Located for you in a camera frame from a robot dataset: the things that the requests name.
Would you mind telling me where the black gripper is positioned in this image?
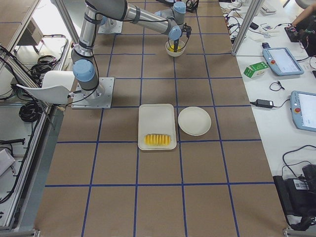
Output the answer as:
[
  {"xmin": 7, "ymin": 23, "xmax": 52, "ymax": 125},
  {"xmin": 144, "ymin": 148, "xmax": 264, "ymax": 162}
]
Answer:
[{"xmin": 172, "ymin": 34, "xmax": 182, "ymax": 52}]

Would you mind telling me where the yellow lemon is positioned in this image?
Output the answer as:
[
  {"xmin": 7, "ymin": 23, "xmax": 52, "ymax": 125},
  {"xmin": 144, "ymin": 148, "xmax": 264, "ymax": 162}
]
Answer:
[{"xmin": 167, "ymin": 42, "xmax": 183, "ymax": 52}]

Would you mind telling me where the beige ceramic bowl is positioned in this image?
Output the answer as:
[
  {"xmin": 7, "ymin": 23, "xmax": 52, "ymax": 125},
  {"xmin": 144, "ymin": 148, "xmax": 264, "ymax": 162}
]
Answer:
[{"xmin": 165, "ymin": 40, "xmax": 186, "ymax": 57}]

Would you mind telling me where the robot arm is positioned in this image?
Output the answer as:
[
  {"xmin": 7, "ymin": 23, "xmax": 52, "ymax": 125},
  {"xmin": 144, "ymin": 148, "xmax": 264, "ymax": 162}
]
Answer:
[{"xmin": 72, "ymin": 0, "xmax": 191, "ymax": 100}]

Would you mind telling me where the cream rectangular tray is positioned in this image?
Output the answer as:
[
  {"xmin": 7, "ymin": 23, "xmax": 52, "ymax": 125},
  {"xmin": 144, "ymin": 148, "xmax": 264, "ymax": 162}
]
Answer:
[{"xmin": 138, "ymin": 104, "xmax": 177, "ymax": 151}]

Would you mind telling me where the cream round plate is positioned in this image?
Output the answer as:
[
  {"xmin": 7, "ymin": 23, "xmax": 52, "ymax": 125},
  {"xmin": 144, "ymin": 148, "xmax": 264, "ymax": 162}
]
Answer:
[{"xmin": 178, "ymin": 107, "xmax": 212, "ymax": 136}]

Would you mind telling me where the green white carton box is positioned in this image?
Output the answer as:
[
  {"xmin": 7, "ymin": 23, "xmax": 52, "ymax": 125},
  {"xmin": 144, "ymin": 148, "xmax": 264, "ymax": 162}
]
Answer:
[{"xmin": 243, "ymin": 61, "xmax": 269, "ymax": 78}]

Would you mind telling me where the sliced yellow fruit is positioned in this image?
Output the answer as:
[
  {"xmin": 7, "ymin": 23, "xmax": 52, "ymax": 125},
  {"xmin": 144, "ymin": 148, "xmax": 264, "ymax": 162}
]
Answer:
[{"xmin": 144, "ymin": 134, "xmax": 171, "ymax": 146}]

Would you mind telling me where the black power adapter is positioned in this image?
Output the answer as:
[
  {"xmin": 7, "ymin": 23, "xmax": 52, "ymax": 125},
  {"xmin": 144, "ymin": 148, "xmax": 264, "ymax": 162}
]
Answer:
[{"xmin": 256, "ymin": 99, "xmax": 274, "ymax": 109}]

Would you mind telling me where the upper blue teach pendant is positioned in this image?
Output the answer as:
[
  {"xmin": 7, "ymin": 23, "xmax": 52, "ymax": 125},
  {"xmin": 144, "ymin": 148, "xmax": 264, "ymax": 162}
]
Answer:
[{"xmin": 262, "ymin": 47, "xmax": 304, "ymax": 76}]

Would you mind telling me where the blue teach pendant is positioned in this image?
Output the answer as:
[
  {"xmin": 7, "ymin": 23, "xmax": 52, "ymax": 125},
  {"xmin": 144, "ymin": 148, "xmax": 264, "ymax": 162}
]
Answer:
[
  {"xmin": 290, "ymin": 91, "xmax": 316, "ymax": 132},
  {"xmin": 262, "ymin": 47, "xmax": 304, "ymax": 76}
]

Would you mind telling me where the white plastic chair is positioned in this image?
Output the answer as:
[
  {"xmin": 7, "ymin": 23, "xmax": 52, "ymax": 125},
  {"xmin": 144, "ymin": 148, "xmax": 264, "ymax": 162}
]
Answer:
[{"xmin": 17, "ymin": 71, "xmax": 75, "ymax": 105}]

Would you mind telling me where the lower blue teach pendant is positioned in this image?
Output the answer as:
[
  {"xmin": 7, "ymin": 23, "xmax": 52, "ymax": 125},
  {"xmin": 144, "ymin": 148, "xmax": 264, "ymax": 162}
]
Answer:
[{"xmin": 290, "ymin": 91, "xmax": 316, "ymax": 132}]

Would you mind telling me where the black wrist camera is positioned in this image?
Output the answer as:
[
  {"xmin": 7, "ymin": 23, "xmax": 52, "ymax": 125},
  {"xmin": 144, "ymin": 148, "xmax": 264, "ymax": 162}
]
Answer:
[{"xmin": 182, "ymin": 23, "xmax": 192, "ymax": 39}]

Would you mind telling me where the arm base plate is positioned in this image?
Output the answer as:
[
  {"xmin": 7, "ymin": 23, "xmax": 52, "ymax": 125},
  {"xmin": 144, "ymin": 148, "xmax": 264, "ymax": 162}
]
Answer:
[
  {"xmin": 71, "ymin": 77, "xmax": 115, "ymax": 109},
  {"xmin": 98, "ymin": 19, "xmax": 123, "ymax": 35}
]

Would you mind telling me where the aluminium frame post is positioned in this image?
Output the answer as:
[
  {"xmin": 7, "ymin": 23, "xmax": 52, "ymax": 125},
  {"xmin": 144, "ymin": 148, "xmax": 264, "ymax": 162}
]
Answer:
[{"xmin": 231, "ymin": 0, "xmax": 264, "ymax": 56}]

